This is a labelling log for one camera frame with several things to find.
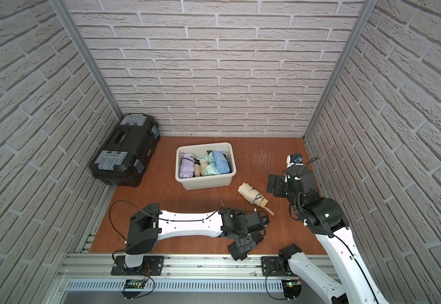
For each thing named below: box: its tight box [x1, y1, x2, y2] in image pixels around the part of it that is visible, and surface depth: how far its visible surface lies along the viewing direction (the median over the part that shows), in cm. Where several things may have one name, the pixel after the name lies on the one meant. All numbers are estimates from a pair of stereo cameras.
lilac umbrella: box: [179, 152, 196, 179], surface depth 92 cm
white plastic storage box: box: [174, 141, 237, 191], surface depth 96 cm
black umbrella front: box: [227, 233, 257, 261], surface depth 68 cm
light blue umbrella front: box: [212, 150, 232, 175], surface depth 93 cm
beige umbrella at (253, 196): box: [237, 182, 275, 216], surface depth 93 cm
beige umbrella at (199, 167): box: [193, 158, 208, 177], surface depth 102 cm
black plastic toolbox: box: [88, 113, 161, 187], surface depth 94 cm
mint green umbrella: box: [196, 150, 222, 177], surface depth 91 cm
